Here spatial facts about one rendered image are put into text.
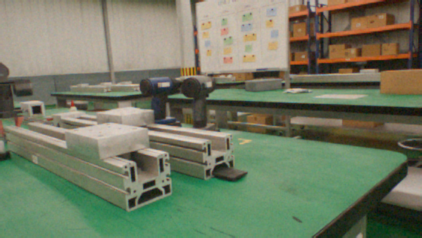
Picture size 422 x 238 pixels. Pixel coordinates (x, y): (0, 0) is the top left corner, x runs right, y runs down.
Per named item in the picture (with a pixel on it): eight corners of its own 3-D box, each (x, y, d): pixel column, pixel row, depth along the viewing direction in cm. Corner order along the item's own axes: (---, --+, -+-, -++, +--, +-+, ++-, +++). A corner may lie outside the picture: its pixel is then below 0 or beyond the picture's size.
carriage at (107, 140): (68, 160, 69) (63, 130, 68) (113, 149, 77) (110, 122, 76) (102, 174, 58) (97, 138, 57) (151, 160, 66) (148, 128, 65)
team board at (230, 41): (194, 139, 463) (184, 1, 431) (218, 133, 497) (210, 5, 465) (280, 155, 356) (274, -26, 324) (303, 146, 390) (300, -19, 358)
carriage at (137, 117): (98, 133, 100) (95, 112, 99) (128, 127, 108) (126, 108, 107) (123, 138, 89) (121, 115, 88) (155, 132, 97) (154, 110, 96)
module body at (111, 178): (8, 150, 110) (4, 126, 109) (39, 144, 117) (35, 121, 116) (126, 212, 55) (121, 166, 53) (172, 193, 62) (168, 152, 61)
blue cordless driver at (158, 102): (142, 138, 115) (136, 79, 112) (182, 129, 129) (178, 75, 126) (154, 141, 110) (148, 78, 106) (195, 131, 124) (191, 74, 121)
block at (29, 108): (21, 117, 202) (19, 103, 201) (40, 115, 211) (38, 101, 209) (26, 119, 196) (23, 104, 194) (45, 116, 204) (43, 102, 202)
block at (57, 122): (49, 138, 128) (46, 115, 126) (79, 132, 137) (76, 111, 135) (57, 140, 122) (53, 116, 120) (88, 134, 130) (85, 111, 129)
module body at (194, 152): (63, 139, 123) (60, 118, 122) (88, 134, 130) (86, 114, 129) (204, 180, 68) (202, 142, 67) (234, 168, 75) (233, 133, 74)
